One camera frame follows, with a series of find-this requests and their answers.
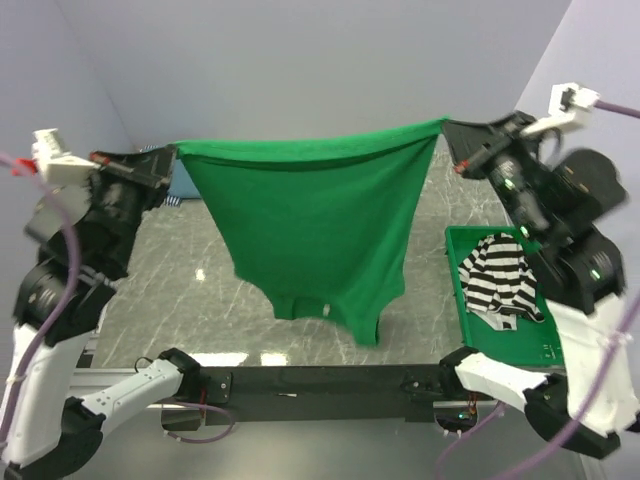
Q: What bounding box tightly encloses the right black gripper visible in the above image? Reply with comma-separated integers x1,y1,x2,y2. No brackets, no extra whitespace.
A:
435,104,540,233

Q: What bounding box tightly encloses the black white striped tank top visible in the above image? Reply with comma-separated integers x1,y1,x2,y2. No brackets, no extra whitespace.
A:
457,232,545,331

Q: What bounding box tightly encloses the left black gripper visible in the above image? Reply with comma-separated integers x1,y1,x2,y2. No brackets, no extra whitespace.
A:
87,141,181,269

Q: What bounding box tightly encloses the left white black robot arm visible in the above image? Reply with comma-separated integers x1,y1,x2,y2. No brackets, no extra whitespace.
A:
1,140,203,479

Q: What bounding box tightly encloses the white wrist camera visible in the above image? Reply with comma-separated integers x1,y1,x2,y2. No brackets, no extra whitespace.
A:
520,82,601,138
11,128,98,186

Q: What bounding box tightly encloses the blue white striped tank top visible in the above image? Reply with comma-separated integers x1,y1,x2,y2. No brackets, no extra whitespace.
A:
139,145,182,207

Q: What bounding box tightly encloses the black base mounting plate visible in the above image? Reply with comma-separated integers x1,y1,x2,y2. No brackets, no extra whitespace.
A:
139,363,499,426

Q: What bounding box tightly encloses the green plastic tray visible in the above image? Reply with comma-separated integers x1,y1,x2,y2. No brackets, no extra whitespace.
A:
445,226,564,368

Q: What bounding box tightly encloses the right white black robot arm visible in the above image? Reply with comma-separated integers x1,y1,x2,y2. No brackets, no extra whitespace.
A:
438,112,639,459

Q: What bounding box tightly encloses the green tank top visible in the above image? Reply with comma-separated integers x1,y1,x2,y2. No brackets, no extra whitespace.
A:
176,119,443,347

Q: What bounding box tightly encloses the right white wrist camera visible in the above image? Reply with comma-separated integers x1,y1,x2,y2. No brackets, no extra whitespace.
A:
520,82,601,138

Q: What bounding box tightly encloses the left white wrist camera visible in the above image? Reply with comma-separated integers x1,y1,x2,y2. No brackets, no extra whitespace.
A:
11,128,98,186

